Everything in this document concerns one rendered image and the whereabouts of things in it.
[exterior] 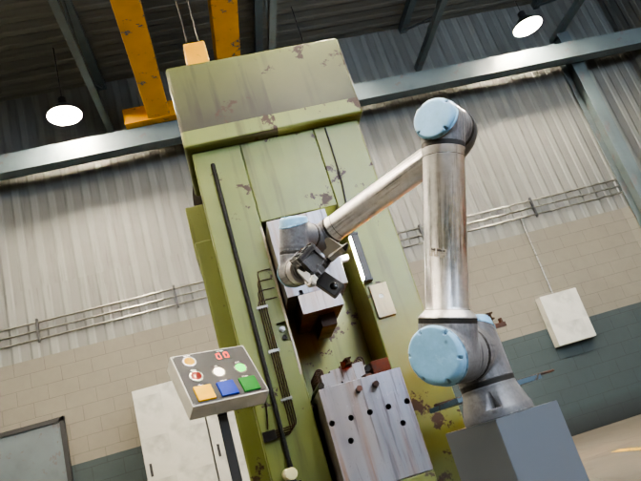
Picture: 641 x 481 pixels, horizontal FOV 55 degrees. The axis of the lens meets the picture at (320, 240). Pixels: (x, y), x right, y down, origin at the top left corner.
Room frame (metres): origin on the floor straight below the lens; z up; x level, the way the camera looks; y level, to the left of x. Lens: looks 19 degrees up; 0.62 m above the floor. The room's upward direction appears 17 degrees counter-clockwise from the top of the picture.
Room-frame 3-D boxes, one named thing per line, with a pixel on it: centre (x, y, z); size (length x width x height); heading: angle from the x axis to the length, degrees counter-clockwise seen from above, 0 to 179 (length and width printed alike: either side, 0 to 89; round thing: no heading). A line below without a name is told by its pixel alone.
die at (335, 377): (3.04, 0.12, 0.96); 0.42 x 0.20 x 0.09; 11
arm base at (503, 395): (1.76, -0.32, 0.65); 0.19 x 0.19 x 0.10
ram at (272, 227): (3.05, 0.08, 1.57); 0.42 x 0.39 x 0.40; 11
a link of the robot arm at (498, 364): (1.76, -0.31, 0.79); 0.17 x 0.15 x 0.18; 148
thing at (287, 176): (3.19, 0.10, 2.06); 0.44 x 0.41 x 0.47; 11
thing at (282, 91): (3.21, 0.11, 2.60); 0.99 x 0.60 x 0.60; 101
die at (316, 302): (3.04, 0.12, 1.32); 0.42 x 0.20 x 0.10; 11
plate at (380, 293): (3.02, -0.21, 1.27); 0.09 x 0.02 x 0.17; 101
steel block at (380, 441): (3.06, 0.07, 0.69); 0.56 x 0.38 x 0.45; 11
